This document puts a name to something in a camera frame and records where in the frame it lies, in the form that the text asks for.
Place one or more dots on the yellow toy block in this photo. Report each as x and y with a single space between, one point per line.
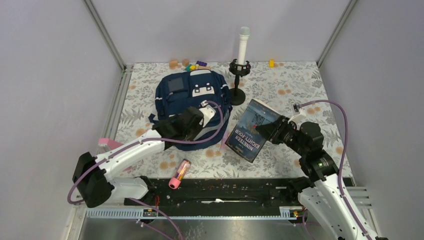
271 63

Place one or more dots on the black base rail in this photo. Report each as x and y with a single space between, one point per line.
222 197

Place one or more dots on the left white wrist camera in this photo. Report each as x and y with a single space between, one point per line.
208 113

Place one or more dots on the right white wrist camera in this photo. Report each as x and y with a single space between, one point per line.
299 114

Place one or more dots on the black microphone stand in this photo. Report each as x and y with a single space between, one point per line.
238 96

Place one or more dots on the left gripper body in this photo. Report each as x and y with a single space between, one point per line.
192 134

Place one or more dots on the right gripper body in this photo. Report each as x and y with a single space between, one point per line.
285 133

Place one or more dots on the white microphone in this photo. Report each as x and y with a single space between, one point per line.
243 40

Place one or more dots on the purple toy block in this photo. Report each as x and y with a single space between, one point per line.
201 63

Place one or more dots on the pink box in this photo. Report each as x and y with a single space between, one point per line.
106 145

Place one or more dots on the pink highlighter pen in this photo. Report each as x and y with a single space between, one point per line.
224 139

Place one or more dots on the dark blue book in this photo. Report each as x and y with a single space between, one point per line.
244 139

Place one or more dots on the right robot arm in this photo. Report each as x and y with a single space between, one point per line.
322 190

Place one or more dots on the pink-capped clear tube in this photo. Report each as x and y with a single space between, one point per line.
182 169

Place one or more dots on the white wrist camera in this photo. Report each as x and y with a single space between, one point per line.
299 114
208 113

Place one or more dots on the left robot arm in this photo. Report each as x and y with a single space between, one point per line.
97 177

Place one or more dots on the round wooden block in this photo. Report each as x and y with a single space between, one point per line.
185 62

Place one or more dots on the long tan wooden block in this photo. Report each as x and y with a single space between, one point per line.
203 68

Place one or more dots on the navy blue student backpack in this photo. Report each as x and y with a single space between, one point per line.
179 91

